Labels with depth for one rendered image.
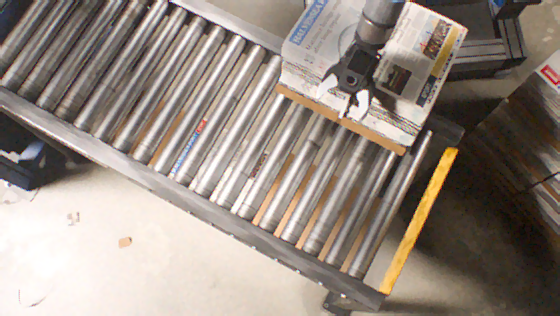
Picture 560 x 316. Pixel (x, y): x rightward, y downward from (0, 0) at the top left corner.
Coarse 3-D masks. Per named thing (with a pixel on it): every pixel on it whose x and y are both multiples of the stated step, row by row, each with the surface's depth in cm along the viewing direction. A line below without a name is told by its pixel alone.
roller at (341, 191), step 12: (360, 144) 152; (372, 144) 152; (360, 156) 150; (348, 168) 150; (360, 168) 150; (348, 180) 149; (336, 192) 148; (348, 192) 149; (324, 204) 149; (336, 204) 147; (324, 216) 146; (336, 216) 147; (312, 228) 147; (324, 228) 145; (312, 240) 145; (324, 240) 146; (312, 252) 144
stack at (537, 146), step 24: (552, 72) 154; (528, 96) 166; (552, 96) 156; (504, 120) 184; (552, 120) 163; (480, 144) 210; (528, 144) 182; (480, 168) 223; (504, 168) 207; (552, 168) 179; (504, 192) 219; (528, 192) 203; (528, 216) 215; (552, 216) 201; (552, 240) 211
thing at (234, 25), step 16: (176, 0) 162; (192, 0) 162; (192, 16) 164; (208, 16) 161; (224, 16) 161; (208, 32) 169; (240, 32) 160; (256, 32) 160; (272, 48) 158; (432, 128) 152; (448, 128) 152; (464, 128) 153; (432, 144) 161; (448, 144) 155
